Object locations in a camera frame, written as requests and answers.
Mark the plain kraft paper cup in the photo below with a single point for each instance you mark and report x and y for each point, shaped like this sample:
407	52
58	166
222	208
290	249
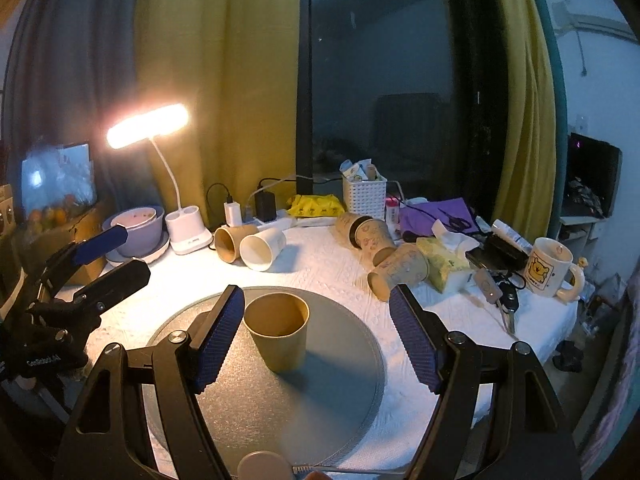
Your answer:
280	345

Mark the white charger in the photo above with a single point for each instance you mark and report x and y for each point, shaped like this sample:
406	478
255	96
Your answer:
232	214

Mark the purple bowl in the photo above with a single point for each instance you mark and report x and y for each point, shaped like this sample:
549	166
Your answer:
137	237

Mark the white tablecloth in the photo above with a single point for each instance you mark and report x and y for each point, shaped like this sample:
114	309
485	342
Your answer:
320	265

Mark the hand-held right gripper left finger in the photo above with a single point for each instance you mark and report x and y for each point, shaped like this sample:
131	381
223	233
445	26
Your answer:
220	340

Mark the brown paper cup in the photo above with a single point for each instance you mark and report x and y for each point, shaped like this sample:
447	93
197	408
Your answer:
227	245

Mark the bear print mug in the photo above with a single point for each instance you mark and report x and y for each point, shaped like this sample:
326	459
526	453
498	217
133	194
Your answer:
545	272

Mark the white cream tube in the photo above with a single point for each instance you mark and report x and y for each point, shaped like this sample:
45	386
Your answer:
512	237

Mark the black wallet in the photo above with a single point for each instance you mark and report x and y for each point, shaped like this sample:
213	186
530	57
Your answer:
497	257

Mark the black scissors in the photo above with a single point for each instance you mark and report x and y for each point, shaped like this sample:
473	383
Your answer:
457	222

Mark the black charger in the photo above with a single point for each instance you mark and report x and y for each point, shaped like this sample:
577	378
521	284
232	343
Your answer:
265	206

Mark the yellow curtain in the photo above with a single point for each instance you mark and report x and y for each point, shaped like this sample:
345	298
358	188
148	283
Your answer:
225	60
525	110

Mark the bunch of keys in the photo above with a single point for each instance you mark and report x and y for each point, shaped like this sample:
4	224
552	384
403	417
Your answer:
502	295

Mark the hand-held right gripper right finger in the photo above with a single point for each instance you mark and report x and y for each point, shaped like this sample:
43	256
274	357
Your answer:
415	340

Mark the dark monitor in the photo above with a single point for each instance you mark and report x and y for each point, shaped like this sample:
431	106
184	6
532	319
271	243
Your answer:
595	170

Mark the white plate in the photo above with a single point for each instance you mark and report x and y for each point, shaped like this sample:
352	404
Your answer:
160	252

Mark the grey round mat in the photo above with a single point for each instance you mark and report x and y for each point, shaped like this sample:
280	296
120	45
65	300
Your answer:
330	385

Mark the glowing tablet screen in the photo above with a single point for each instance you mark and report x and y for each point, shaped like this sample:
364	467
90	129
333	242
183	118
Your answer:
57	180

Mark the yellow packet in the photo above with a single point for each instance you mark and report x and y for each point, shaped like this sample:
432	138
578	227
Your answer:
317	206

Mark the white round lid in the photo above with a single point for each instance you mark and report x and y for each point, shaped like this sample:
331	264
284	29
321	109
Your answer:
262	466

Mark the grey curtain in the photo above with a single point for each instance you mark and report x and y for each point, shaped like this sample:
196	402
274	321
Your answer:
75	70

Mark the yellow tissue box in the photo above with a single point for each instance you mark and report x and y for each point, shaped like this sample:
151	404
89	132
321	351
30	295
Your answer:
442	267

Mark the white desk lamp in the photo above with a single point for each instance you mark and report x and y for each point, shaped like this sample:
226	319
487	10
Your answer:
187	232

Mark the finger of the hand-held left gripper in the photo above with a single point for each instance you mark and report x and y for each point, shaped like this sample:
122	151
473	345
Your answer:
117	279
100	249

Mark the small pink bottle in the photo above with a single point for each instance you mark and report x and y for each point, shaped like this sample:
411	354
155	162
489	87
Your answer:
392	210

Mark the white plastic basket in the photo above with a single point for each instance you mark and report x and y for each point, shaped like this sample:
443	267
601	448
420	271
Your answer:
364	199

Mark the teal curtain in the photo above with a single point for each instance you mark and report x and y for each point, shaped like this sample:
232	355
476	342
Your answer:
552	60

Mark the white shelf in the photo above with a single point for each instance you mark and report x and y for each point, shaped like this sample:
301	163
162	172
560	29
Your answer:
580	232

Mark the printed kraft paper cup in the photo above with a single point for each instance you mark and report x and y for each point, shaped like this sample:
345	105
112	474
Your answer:
400	271

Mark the printed cup with black sleeve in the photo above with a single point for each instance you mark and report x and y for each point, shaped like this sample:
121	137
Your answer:
367	237

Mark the white paper cup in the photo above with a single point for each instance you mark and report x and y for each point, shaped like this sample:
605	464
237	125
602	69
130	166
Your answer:
260	255

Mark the purple cloth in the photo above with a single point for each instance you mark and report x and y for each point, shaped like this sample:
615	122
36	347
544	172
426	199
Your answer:
425	217

